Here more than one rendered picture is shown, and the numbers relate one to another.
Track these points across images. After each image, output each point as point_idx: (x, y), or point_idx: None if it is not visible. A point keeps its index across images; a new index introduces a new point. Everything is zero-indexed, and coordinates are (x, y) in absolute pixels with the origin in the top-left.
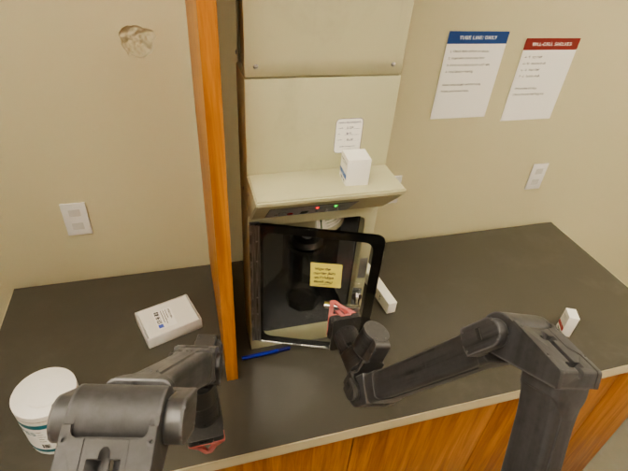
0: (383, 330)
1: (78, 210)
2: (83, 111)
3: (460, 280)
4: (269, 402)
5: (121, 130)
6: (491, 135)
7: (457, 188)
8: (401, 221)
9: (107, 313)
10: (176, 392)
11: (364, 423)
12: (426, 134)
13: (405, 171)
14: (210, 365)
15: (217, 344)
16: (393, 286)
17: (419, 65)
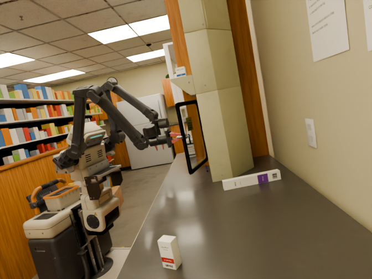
0: (149, 127)
1: None
2: None
3: (258, 216)
4: (184, 172)
5: None
6: (366, 74)
7: (356, 151)
8: (325, 173)
9: None
10: (111, 84)
11: (161, 186)
12: (316, 77)
13: (315, 115)
14: (144, 110)
15: (164, 121)
16: (250, 190)
17: (299, 17)
